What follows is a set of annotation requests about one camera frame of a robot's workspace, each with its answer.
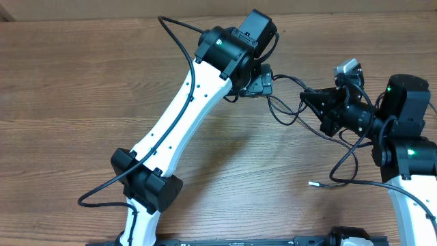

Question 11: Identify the thin black USB cable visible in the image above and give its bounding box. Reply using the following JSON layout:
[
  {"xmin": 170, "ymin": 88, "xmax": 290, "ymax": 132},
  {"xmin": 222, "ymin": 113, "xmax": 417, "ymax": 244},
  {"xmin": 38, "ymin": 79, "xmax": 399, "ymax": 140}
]
[{"xmin": 268, "ymin": 95, "xmax": 359, "ymax": 189}]

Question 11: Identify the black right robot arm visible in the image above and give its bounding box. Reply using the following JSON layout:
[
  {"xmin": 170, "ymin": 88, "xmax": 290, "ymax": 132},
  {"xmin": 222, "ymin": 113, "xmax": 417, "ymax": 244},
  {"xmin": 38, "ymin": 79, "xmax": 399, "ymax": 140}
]
[{"xmin": 300, "ymin": 74, "xmax": 436, "ymax": 245}]

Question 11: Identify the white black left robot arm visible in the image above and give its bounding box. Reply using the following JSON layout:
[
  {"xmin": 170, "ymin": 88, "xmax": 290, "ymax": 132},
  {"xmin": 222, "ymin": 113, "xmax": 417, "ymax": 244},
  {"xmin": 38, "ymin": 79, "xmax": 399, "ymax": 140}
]
[{"xmin": 111, "ymin": 10, "xmax": 279, "ymax": 245}]

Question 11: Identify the black right camera cable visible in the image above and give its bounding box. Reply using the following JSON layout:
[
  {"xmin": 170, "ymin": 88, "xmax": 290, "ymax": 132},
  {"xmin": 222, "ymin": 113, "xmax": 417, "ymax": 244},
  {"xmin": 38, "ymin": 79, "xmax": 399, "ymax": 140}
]
[{"xmin": 328, "ymin": 77, "xmax": 437, "ymax": 240}]

